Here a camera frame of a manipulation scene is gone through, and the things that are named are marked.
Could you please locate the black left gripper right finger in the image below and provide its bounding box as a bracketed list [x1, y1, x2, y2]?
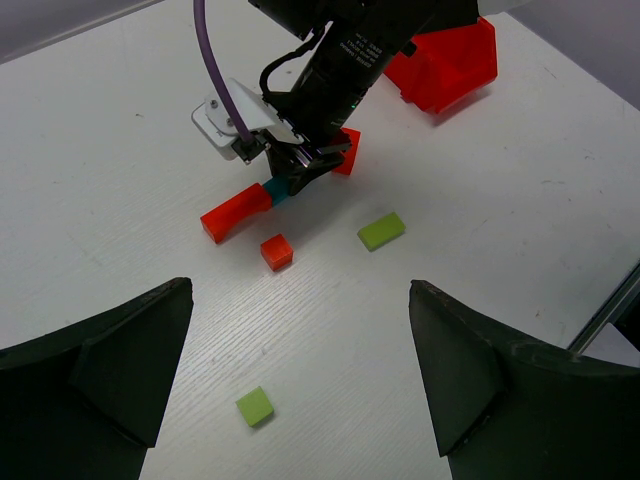
[409, 280, 639, 479]

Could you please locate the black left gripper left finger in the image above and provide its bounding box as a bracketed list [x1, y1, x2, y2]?
[1, 277, 194, 479]

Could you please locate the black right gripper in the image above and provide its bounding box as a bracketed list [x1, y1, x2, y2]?
[259, 12, 435, 196]

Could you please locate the teal long block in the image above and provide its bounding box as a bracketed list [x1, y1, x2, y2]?
[262, 176, 290, 207]

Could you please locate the red arch block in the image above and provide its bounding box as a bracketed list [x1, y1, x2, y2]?
[200, 183, 273, 244]

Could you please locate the red rectangular block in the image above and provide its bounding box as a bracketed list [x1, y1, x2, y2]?
[332, 128, 361, 176]

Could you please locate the small red cube block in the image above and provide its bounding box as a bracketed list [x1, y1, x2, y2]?
[260, 234, 294, 272]

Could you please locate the green flat rectangular block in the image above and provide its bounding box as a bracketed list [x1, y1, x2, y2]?
[357, 212, 406, 252]

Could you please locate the small green cube block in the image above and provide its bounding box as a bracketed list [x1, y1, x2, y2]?
[235, 386, 275, 429]

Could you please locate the red plastic bin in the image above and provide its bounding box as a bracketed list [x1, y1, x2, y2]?
[384, 18, 498, 114]

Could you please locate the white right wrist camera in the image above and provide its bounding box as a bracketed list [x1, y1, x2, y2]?
[190, 77, 304, 162]

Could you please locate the aluminium table frame rail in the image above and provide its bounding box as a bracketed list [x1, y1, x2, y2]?
[567, 264, 639, 354]

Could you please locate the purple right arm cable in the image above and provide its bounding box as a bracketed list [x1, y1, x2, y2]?
[193, 0, 254, 144]

